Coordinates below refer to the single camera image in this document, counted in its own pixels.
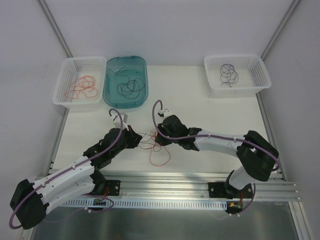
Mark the white plastic basket right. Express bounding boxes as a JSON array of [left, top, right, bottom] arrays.
[[204, 54, 272, 98]]

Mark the aluminium frame post left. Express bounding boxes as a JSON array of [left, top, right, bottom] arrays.
[[36, 0, 73, 58]]

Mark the aluminium frame post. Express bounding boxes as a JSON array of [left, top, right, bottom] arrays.
[[36, 0, 73, 58], [260, 0, 303, 61]]

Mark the brown cable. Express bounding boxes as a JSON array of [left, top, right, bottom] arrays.
[[108, 66, 143, 99], [138, 131, 158, 148]]

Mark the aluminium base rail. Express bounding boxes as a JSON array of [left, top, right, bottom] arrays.
[[101, 170, 302, 202]]

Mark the orange cable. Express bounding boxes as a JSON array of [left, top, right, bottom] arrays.
[[64, 75, 99, 100], [139, 129, 172, 167]]

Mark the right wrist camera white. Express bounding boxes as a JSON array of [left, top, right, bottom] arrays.
[[157, 109, 171, 119]]

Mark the teal transparent plastic tub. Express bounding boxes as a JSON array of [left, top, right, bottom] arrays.
[[102, 56, 149, 109]]

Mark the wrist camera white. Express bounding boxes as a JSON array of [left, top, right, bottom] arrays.
[[110, 113, 129, 130], [157, 109, 171, 119]]

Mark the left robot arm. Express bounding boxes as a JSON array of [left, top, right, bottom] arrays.
[[9, 125, 143, 230]]

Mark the aluminium frame post right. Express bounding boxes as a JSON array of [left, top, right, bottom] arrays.
[[260, 0, 303, 61]]

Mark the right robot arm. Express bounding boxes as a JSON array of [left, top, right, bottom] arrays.
[[154, 115, 280, 199]]

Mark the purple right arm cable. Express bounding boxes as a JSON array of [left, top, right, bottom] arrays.
[[152, 100, 280, 172]]

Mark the white plastic basket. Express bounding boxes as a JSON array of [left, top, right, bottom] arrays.
[[52, 56, 107, 110], [204, 54, 272, 98]]

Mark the white slotted cable duct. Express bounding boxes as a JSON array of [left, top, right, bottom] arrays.
[[62, 197, 227, 211]]

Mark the white plastic basket left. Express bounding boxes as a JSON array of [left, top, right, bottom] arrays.
[[52, 56, 107, 110]]

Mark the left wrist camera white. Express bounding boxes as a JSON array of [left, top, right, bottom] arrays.
[[110, 113, 129, 130]]

